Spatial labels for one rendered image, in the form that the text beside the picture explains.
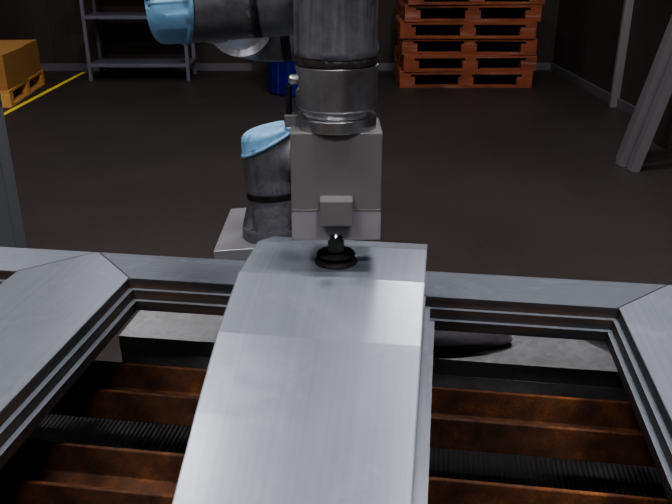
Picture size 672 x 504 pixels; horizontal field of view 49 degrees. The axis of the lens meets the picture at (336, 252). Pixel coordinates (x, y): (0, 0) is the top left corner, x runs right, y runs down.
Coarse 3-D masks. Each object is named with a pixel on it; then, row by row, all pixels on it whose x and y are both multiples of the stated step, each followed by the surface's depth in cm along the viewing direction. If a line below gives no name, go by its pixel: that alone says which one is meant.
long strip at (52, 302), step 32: (96, 256) 118; (0, 288) 107; (32, 288) 107; (64, 288) 107; (96, 288) 107; (0, 320) 98; (32, 320) 98; (64, 320) 98; (0, 352) 90; (32, 352) 90; (0, 384) 84
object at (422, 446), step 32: (128, 288) 111; (160, 288) 110; (192, 288) 110; (224, 288) 109; (96, 320) 101; (448, 320) 105; (480, 320) 104; (512, 320) 104; (544, 320) 103; (576, 320) 102; (608, 320) 102; (64, 352) 92; (96, 352) 98; (32, 384) 85; (64, 384) 90; (640, 384) 87; (0, 416) 79; (32, 416) 83; (640, 416) 84; (0, 448) 78; (416, 448) 76; (416, 480) 71
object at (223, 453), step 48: (192, 432) 59; (240, 432) 59; (288, 432) 58; (336, 432) 58; (384, 432) 58; (192, 480) 57; (240, 480) 56; (288, 480) 56; (336, 480) 56; (384, 480) 56
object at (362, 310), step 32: (256, 288) 69; (288, 288) 69; (320, 288) 69; (352, 288) 69; (384, 288) 69; (416, 288) 69; (224, 320) 66; (256, 320) 66; (288, 320) 66; (320, 320) 66; (352, 320) 66; (384, 320) 66; (416, 320) 65
